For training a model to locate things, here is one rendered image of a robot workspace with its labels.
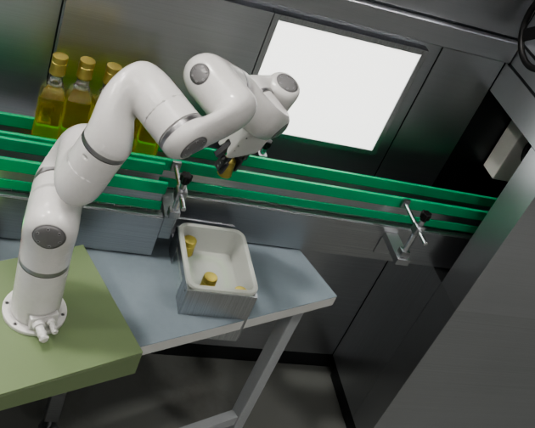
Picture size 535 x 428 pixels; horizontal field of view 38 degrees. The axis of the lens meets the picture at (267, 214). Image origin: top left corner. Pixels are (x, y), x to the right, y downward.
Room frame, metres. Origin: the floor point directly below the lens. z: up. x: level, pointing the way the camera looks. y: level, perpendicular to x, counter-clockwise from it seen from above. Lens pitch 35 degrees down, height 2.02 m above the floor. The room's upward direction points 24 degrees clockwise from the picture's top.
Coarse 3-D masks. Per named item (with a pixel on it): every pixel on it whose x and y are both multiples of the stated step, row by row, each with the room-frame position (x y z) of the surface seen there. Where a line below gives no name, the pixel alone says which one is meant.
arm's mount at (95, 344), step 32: (0, 288) 1.09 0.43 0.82; (96, 288) 1.19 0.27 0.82; (0, 320) 1.02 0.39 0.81; (96, 320) 1.11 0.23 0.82; (0, 352) 0.95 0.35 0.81; (32, 352) 0.98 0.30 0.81; (64, 352) 1.01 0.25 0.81; (96, 352) 1.04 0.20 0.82; (128, 352) 1.07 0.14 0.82; (0, 384) 0.89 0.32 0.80; (32, 384) 0.91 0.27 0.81; (64, 384) 0.96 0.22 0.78
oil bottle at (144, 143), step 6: (138, 132) 1.52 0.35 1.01; (144, 132) 1.52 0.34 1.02; (138, 138) 1.51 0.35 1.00; (144, 138) 1.52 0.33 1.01; (150, 138) 1.52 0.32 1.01; (138, 144) 1.51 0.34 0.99; (144, 144) 1.52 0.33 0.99; (150, 144) 1.53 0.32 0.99; (156, 144) 1.53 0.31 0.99; (132, 150) 1.52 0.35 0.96; (138, 150) 1.52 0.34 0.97; (144, 150) 1.52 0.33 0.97; (150, 150) 1.53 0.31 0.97; (156, 150) 1.54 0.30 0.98
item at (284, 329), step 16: (288, 320) 1.56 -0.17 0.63; (272, 336) 1.58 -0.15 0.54; (288, 336) 1.58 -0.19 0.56; (272, 352) 1.56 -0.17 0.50; (256, 368) 1.58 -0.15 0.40; (272, 368) 1.58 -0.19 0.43; (256, 384) 1.56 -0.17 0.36; (240, 400) 1.58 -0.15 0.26; (256, 400) 1.59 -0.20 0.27; (224, 416) 1.54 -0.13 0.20; (240, 416) 1.56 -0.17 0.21
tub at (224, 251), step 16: (192, 224) 1.50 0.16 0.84; (208, 240) 1.52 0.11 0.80; (224, 240) 1.54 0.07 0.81; (240, 240) 1.54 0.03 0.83; (192, 256) 1.48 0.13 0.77; (208, 256) 1.50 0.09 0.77; (224, 256) 1.53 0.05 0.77; (240, 256) 1.50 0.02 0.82; (192, 272) 1.42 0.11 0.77; (224, 272) 1.47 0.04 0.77; (240, 272) 1.46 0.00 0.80; (192, 288) 1.30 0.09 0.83; (208, 288) 1.32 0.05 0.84; (224, 288) 1.34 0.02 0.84; (256, 288) 1.38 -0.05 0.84
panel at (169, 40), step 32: (96, 0) 1.58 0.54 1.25; (128, 0) 1.61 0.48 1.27; (160, 0) 1.64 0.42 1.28; (192, 0) 1.67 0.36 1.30; (224, 0) 1.71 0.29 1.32; (64, 32) 1.56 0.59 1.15; (96, 32) 1.59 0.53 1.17; (128, 32) 1.62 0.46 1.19; (160, 32) 1.65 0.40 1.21; (192, 32) 1.68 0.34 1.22; (224, 32) 1.72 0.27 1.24; (256, 32) 1.75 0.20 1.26; (352, 32) 1.85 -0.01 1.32; (96, 64) 1.60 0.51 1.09; (128, 64) 1.63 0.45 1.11; (160, 64) 1.66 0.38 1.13; (256, 64) 1.76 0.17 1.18; (416, 64) 1.94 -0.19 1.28; (384, 128) 1.94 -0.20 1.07
